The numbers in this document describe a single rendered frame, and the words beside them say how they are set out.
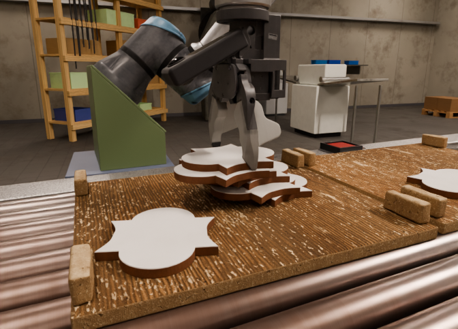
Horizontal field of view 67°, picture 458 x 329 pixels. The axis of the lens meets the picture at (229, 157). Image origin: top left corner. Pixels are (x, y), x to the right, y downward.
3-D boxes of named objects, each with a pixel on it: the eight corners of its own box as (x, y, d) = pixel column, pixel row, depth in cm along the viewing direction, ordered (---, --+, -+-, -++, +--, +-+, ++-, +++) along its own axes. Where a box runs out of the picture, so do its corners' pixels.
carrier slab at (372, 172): (287, 165, 74) (287, 158, 74) (420, 148, 90) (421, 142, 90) (442, 235, 43) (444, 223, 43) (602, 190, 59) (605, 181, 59)
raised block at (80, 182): (75, 185, 57) (73, 169, 56) (87, 184, 57) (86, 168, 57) (75, 197, 51) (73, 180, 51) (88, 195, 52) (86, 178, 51)
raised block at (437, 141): (420, 144, 88) (422, 133, 87) (425, 143, 89) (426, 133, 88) (442, 148, 83) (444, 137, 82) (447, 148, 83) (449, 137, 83)
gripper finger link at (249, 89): (264, 125, 43) (248, 60, 45) (253, 126, 42) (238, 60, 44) (246, 136, 47) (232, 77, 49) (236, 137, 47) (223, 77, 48)
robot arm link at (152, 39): (125, 53, 101) (156, 20, 103) (160, 84, 103) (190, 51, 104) (118, 39, 89) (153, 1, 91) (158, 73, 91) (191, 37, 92)
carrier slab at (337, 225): (75, 192, 58) (75, 183, 58) (285, 166, 73) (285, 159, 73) (72, 336, 27) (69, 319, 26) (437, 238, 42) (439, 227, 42)
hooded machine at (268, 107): (278, 113, 900) (280, 67, 871) (288, 115, 852) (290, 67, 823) (255, 114, 879) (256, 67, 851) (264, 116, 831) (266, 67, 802)
